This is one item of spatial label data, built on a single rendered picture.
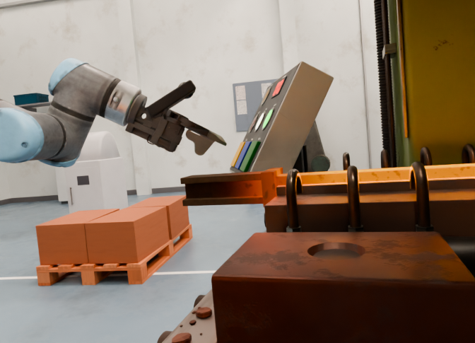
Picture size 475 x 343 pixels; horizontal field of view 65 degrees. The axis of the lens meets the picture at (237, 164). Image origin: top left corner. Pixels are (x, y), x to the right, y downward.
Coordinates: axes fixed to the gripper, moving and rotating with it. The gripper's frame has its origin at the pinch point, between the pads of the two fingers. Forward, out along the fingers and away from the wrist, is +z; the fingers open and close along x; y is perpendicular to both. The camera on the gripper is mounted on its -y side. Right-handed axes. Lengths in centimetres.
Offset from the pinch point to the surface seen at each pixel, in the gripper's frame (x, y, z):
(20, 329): -155, 152, -53
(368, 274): 67, 6, 4
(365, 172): 51, 0, 9
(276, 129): 7.0, -6.4, 8.7
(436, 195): 57, 0, 12
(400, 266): 67, 5, 6
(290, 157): 7.0, -2.4, 14.1
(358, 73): -663, -278, 246
